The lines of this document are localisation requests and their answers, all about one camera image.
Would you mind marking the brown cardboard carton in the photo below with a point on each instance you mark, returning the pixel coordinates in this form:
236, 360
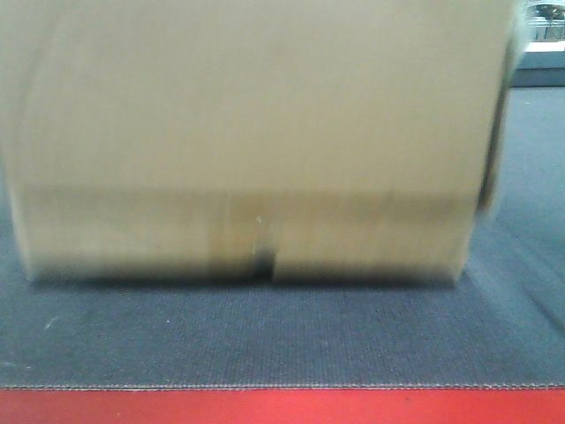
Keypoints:
217, 138

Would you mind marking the dark grey conveyor belt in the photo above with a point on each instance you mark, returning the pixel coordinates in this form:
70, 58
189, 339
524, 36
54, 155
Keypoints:
501, 325

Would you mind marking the red conveyor edge strip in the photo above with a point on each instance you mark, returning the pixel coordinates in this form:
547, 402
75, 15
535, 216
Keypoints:
283, 406

